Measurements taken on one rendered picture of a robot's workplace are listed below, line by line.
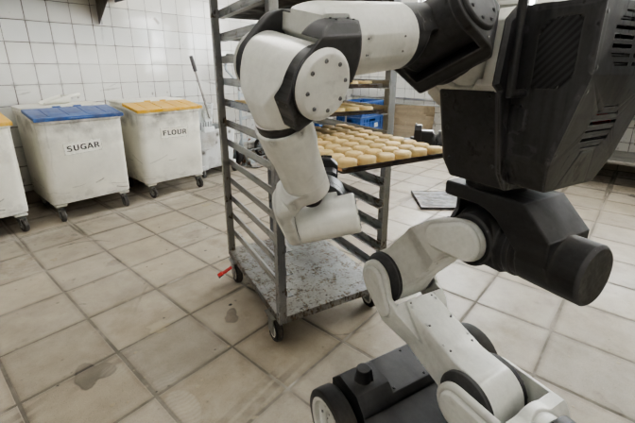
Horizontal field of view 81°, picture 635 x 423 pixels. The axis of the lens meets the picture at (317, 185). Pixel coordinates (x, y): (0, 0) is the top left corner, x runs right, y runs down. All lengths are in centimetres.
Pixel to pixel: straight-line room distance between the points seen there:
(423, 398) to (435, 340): 20
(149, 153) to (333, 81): 287
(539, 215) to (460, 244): 16
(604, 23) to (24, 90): 346
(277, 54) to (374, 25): 13
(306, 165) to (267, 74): 13
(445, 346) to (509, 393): 16
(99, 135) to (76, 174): 31
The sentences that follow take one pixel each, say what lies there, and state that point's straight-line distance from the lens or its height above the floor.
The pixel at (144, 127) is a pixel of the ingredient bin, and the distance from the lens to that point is 318.
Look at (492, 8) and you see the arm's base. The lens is 64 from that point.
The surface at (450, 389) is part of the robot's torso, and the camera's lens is 101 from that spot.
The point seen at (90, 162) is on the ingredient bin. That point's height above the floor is 39.
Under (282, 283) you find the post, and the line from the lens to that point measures 137.
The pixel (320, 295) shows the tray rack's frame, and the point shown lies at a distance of 156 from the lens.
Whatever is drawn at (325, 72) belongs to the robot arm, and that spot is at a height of 101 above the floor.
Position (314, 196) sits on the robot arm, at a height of 84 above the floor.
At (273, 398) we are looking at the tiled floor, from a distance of 139.
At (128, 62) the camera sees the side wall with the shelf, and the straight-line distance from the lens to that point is 384.
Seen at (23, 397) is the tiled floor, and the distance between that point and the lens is 168.
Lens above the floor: 101
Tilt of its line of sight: 17 degrees down
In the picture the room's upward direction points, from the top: straight up
